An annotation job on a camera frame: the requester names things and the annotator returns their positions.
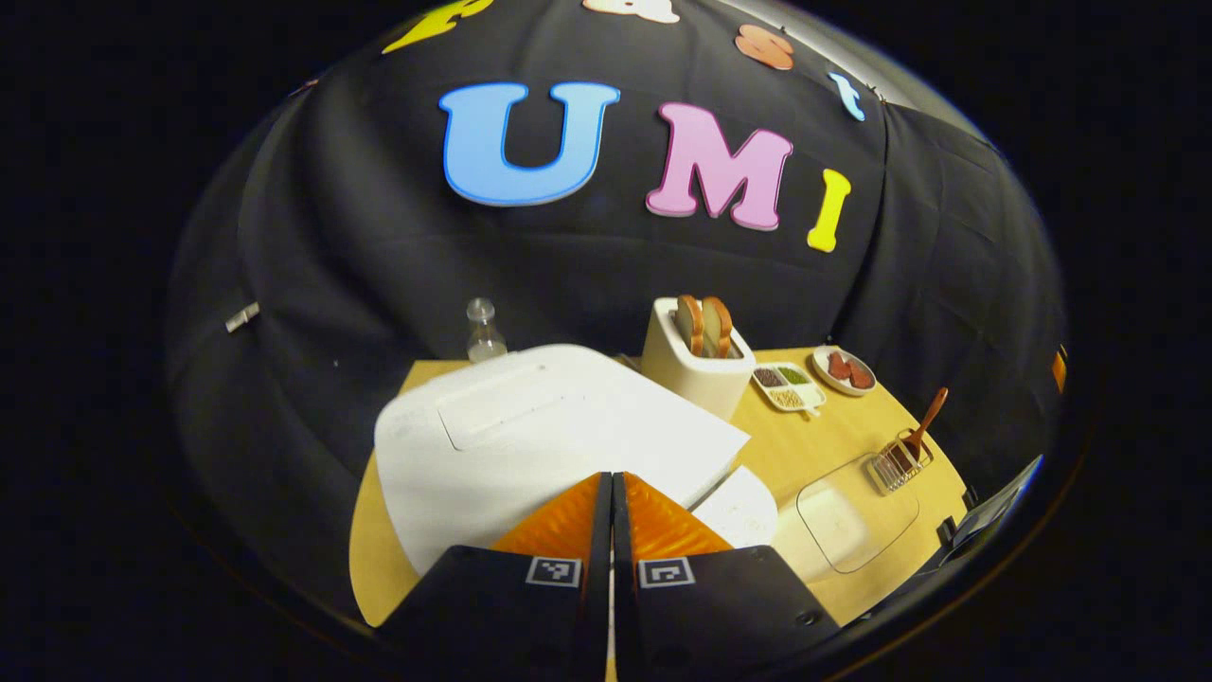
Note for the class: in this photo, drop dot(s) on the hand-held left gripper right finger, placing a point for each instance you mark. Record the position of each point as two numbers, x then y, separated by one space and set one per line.
625 587

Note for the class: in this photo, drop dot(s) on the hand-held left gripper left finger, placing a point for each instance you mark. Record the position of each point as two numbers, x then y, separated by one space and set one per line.
600 568

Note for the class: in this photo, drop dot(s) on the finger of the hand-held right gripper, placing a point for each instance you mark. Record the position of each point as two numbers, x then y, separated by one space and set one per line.
1060 371

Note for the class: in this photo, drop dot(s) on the brown wooden spoon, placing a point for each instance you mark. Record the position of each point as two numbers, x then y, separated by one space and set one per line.
930 417

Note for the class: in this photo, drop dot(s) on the white rice cooker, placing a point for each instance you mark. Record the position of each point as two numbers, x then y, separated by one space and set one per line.
568 417

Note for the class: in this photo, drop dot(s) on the clear plastic container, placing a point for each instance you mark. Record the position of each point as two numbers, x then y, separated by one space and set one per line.
881 511

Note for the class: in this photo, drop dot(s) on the red meat slice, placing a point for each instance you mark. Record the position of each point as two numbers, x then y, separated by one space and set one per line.
838 365
860 374

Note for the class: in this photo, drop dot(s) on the white toaster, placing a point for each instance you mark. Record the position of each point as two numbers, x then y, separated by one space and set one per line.
691 379

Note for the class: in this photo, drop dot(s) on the white divided dish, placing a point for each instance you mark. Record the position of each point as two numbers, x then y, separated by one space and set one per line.
814 396

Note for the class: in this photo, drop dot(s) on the round white plate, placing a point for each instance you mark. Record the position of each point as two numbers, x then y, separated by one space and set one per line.
822 379

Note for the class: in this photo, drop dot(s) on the yellow soybeans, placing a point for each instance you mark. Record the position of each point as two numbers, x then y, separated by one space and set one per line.
787 398

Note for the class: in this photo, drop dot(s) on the green mung beans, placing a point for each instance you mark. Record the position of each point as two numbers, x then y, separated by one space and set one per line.
794 375

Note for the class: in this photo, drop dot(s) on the clear glass bottle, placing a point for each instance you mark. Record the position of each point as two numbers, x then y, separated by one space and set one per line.
485 346

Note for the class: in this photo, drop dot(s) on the dark brown beans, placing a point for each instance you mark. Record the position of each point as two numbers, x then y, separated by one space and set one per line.
769 377

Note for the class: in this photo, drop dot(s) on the toasted bread slice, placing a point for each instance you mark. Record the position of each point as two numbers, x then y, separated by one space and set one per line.
720 327
691 327

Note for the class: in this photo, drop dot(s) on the small white tag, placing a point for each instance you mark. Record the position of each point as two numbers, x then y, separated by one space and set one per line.
242 317

